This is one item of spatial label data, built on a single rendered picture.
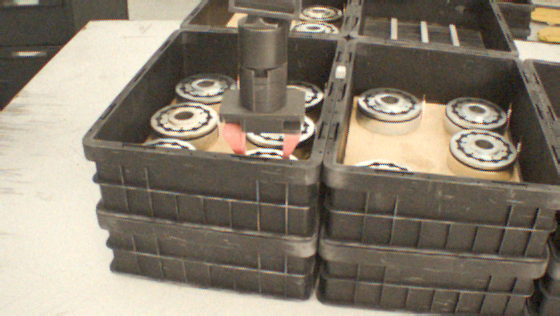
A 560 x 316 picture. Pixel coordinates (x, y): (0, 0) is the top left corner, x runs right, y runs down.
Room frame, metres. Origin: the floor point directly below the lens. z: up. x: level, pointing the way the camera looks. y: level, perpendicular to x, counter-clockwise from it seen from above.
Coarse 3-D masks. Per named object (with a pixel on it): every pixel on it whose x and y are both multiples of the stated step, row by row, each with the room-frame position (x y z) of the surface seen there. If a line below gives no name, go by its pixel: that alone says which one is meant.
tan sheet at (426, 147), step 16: (352, 112) 0.89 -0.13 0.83; (432, 112) 0.89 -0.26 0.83; (352, 128) 0.83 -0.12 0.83; (432, 128) 0.84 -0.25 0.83; (352, 144) 0.79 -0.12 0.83; (368, 144) 0.79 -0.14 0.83; (384, 144) 0.79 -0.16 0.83; (400, 144) 0.79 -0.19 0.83; (416, 144) 0.79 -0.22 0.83; (432, 144) 0.79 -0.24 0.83; (448, 144) 0.79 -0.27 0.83; (352, 160) 0.74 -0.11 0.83; (368, 160) 0.74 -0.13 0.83; (400, 160) 0.74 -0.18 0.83; (416, 160) 0.74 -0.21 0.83; (432, 160) 0.74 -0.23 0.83; (512, 176) 0.70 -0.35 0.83
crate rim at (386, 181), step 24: (408, 48) 0.93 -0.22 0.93; (432, 48) 0.93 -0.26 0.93; (528, 96) 0.77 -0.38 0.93; (336, 120) 0.68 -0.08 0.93; (336, 144) 0.62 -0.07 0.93; (552, 144) 0.63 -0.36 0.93; (336, 168) 0.57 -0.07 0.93; (360, 168) 0.57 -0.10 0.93; (384, 192) 0.56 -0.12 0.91; (408, 192) 0.55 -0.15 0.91; (432, 192) 0.55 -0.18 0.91; (456, 192) 0.54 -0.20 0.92; (480, 192) 0.54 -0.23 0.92; (504, 192) 0.53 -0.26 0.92; (528, 192) 0.53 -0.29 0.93; (552, 192) 0.52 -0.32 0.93
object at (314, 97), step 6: (288, 84) 0.93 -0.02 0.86; (294, 84) 0.92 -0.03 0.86; (300, 84) 0.93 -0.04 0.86; (306, 84) 0.92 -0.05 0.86; (312, 84) 0.92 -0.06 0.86; (312, 90) 0.90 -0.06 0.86; (318, 90) 0.90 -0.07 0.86; (306, 96) 0.88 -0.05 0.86; (312, 96) 0.88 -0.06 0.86; (318, 96) 0.88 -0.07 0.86; (306, 102) 0.86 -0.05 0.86; (312, 102) 0.86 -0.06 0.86; (318, 102) 0.86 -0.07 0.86; (306, 108) 0.84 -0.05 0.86
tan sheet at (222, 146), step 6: (324, 96) 0.94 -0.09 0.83; (174, 102) 0.92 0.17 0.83; (318, 120) 0.86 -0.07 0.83; (222, 126) 0.84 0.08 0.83; (222, 132) 0.82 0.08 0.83; (150, 138) 0.80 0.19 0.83; (222, 138) 0.80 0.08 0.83; (216, 144) 0.79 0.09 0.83; (222, 144) 0.79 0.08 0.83; (228, 144) 0.79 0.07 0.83; (210, 150) 0.77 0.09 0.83; (216, 150) 0.77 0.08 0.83; (222, 150) 0.77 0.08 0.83; (228, 150) 0.77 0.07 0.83
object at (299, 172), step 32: (192, 32) 1.00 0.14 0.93; (224, 32) 0.99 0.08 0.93; (128, 96) 0.76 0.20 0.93; (96, 128) 0.66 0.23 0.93; (320, 128) 0.66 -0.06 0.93; (96, 160) 0.62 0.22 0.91; (128, 160) 0.61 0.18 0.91; (160, 160) 0.61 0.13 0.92; (192, 160) 0.60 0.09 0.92; (224, 160) 0.59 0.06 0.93; (256, 160) 0.59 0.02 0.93; (288, 160) 0.59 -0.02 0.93; (320, 160) 0.59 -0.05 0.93
